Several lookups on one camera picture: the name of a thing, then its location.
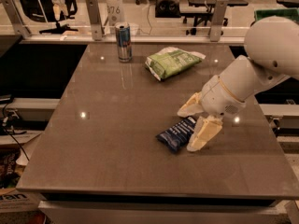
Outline cardboard box with lettering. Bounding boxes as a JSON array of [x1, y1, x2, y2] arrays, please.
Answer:
[[0, 188, 41, 213]]

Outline green plastic bin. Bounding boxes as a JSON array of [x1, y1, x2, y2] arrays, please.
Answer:
[[254, 8, 299, 22]]

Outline green jalapeno chip bag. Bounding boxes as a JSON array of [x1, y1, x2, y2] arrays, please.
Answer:
[[145, 47, 206, 81]]

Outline right metal railing bracket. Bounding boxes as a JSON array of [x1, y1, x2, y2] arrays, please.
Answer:
[[209, 0, 228, 42]]

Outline black cable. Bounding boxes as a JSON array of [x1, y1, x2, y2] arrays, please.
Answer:
[[1, 101, 31, 162]]

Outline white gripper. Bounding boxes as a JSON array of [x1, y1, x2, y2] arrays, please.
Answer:
[[178, 76, 246, 152]]

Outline metal railing bracket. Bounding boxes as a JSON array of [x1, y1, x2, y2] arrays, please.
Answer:
[[86, 0, 104, 41], [0, 0, 31, 38], [209, 0, 228, 42]]

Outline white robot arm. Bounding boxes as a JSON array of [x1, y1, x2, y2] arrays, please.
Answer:
[[178, 16, 299, 152]]

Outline blue silver energy drink can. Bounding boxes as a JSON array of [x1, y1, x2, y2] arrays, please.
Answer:
[[115, 22, 132, 62]]

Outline left metal railing bracket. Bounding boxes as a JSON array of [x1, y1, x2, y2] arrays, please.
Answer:
[[0, 0, 31, 38]]

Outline black box with speakers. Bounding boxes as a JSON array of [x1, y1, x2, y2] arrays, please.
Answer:
[[155, 0, 180, 18]]

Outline blue rxbar blueberry wrapper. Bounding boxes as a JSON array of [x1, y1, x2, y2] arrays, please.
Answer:
[[156, 116, 196, 153]]

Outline middle metal railing bracket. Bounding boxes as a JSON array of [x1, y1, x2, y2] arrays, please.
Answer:
[[86, 0, 104, 41]]

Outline black office desk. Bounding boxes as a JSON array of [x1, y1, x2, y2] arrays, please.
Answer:
[[181, 0, 249, 35]]

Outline white numbered post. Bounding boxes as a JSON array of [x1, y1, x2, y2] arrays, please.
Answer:
[[106, 0, 125, 35]]

